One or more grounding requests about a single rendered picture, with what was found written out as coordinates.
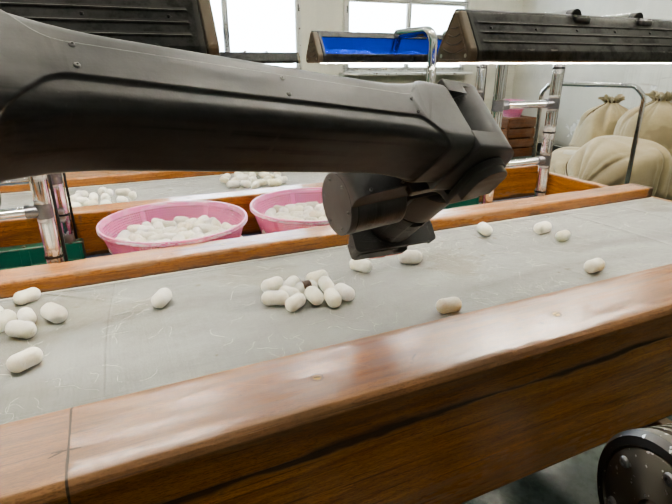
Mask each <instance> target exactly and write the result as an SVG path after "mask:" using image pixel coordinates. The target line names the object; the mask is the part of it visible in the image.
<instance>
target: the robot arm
mask: <svg viewBox="0 0 672 504"><path fill-rule="evenodd" d="M513 156H514V151H513V149H512V147H511V146H510V144H509V142H508V141H507V139H506V137H505V136H504V134H503V132H502V131H501V129H500V127H499V126H498V124H497V123H496V121H495V119H494V118H493V116H492V114H491V113H490V111H489V109H488V108H487V106H486V104H485V103H484V101H483V99H482V98H481V96H480V95H479V93H478V91H477V90H476V88H475V87H474V86H473V85H471V84H467V83H462V82H457V81H452V80H447V79H441V80H440V81H439V82H438V83H437V84H434V83H429V82H424V81H415V82H414V83H409V84H388V83H378V82H372V81H366V80H360V79H354V78H348V77H342V76H336V75H330V74H324V73H318V72H312V71H306V70H300V69H294V68H288V67H282V66H276V65H270V64H264V63H258V62H252V61H246V60H240V59H234V58H228V57H222V56H216V55H210V54H204V53H198V52H192V51H186V50H180V49H174V48H168V47H162V46H156V45H150V44H144V43H138V42H133V41H127V40H121V39H115V38H109V37H103V36H98V35H93V34H88V33H83V32H78V31H74V30H70V29H65V28H61V27H57V26H53V25H49V24H45V23H41V22H37V21H34V20H30V19H26V18H23V17H19V16H16V15H12V14H9V13H6V12H4V11H3V10H1V9H0V184H1V183H3V182H5V181H8V180H14V179H20V178H26V177H32V176H40V175H48V174H58V173H68V172H84V171H193V172H315V173H329V174H327V175H326V177H325V179H324V181H323V186H322V201H323V207H324V212H325V215H326V218H327V220H328V222H329V224H330V226H331V228H332V229H333V230H334V232H335V233H337V234H338V235H341V236H344V235H348V234H349V235H350V236H349V240H348V242H349V244H348V245H347V246H348V250H349V253H350V257H351V258H352V259H353V260H362V259H367V258H369V259H375V258H381V257H385V256H392V255H398V254H402V253H403V252H405V251H406V250H407V248H408V246H410V245H416V244H422V243H427V244H429V243H430V242H432V241H433V240H434V239H435V238H436V235H435V232H434V229H433V226H432V223H431V221H430V219H431V218H433V217H434V216H435V215H436V214H438V213H439V212H440V211H441V210H443V209H444V208H445V207H446V206H448V205H449V204H453V203H457V202H461V201H466V200H470V199H474V198H478V197H479V196H481V195H486V194H490V193H491V192H492V191H493V190H494V189H495V188H496V187H497V186H498V185H499V184H500V183H501V182H502V181H503V180H504V179H505V178H506V176H507V171H506V169H505V168H506V165H507V164H508V163H509V162H510V161H511V159H512V158H513Z"/></svg>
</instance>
